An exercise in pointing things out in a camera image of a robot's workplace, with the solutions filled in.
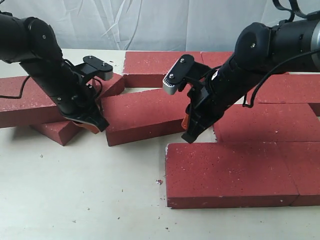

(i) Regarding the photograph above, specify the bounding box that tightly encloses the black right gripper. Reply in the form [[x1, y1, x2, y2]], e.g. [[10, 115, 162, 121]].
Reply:
[[181, 86, 225, 144]]

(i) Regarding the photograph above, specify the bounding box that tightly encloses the large red brick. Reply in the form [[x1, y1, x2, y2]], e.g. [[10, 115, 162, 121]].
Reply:
[[165, 142, 299, 209], [0, 78, 67, 128]]

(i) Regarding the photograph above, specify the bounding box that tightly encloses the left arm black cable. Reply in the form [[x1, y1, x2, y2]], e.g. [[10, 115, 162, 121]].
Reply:
[[0, 74, 33, 99]]

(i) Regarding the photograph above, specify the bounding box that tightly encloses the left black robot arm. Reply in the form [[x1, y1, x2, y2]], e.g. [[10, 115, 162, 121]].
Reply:
[[0, 12, 113, 134]]

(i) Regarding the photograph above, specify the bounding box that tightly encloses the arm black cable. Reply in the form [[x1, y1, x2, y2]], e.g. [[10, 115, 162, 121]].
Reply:
[[241, 0, 320, 109], [0, 74, 33, 99]]

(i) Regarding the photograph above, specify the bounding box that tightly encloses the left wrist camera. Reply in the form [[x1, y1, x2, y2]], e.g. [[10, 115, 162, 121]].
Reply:
[[75, 55, 113, 82]]

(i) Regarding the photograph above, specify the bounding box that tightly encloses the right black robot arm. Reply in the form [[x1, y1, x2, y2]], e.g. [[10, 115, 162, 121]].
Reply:
[[182, 20, 320, 143]]

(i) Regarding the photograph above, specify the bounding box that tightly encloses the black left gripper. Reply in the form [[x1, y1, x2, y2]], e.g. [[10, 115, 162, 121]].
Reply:
[[56, 84, 109, 134]]

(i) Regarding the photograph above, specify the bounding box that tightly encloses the red and white crumb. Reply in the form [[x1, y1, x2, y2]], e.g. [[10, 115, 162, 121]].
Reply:
[[156, 179, 163, 185]]

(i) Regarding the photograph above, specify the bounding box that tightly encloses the right third-row red brick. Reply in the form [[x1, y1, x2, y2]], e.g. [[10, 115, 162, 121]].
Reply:
[[213, 103, 320, 143]]

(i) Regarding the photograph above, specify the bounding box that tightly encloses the right second-row red brick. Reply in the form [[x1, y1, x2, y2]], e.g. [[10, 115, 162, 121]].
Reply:
[[254, 74, 320, 116]]

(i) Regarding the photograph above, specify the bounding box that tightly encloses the blue-grey backdrop cloth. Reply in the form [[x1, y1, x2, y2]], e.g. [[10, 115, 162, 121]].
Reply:
[[0, 0, 289, 52]]

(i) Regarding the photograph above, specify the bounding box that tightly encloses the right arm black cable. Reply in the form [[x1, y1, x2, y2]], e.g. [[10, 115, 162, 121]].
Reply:
[[241, 0, 320, 109]]

